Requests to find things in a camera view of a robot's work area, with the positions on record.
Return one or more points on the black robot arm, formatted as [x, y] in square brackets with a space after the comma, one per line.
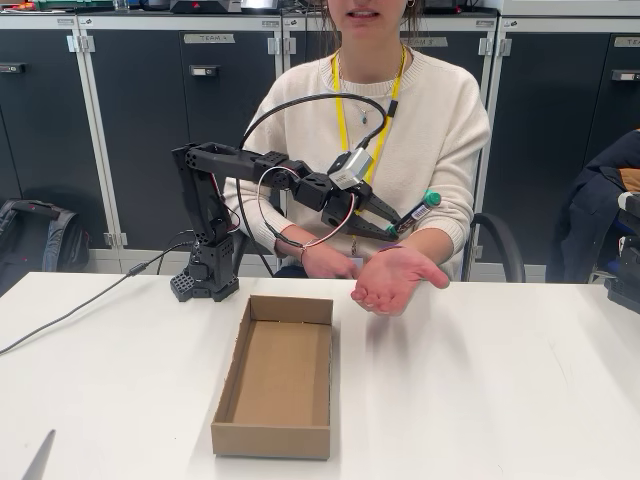
[225, 162]

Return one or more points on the grey black backpack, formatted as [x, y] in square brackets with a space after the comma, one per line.
[30, 240]

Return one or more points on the green flat item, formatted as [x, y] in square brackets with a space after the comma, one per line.
[75, 4]

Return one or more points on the black robot equipment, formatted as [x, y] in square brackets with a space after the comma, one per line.
[625, 295]

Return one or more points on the grey flat pointed object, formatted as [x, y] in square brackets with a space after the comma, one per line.
[40, 460]

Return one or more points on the purple wrist band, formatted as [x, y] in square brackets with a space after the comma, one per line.
[390, 247]

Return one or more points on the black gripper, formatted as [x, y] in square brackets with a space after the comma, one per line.
[341, 209]

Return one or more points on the person in cream sweater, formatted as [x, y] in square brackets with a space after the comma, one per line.
[430, 125]

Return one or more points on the dark jacket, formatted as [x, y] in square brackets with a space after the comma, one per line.
[590, 215]

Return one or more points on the black box with red stripe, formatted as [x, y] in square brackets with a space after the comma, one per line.
[200, 6]

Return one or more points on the orange red hand tool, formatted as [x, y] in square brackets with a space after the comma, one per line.
[20, 6]

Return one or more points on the black device with red mark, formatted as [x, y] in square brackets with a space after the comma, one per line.
[442, 7]

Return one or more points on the green black marker pen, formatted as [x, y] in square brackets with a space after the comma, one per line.
[417, 212]

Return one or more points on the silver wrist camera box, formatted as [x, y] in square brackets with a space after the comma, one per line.
[352, 167]

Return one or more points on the grey flat device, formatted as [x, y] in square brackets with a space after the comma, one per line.
[260, 4]

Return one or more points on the person's left forearm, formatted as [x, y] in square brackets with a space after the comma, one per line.
[440, 235]

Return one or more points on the clear drinking glass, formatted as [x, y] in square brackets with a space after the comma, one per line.
[122, 5]

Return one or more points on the open cardboard box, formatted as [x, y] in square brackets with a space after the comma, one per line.
[280, 370]

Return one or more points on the pale name badge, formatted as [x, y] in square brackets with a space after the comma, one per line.
[356, 261]

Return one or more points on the person's left hand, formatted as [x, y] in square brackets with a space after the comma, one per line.
[395, 277]

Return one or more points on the person's right hand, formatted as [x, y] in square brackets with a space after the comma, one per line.
[325, 265]

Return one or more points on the person's right forearm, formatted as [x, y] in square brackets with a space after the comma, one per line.
[250, 220]

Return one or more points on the black office chair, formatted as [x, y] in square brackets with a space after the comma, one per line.
[512, 255]

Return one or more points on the grey team label strip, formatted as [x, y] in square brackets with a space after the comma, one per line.
[627, 42]
[209, 39]
[425, 42]

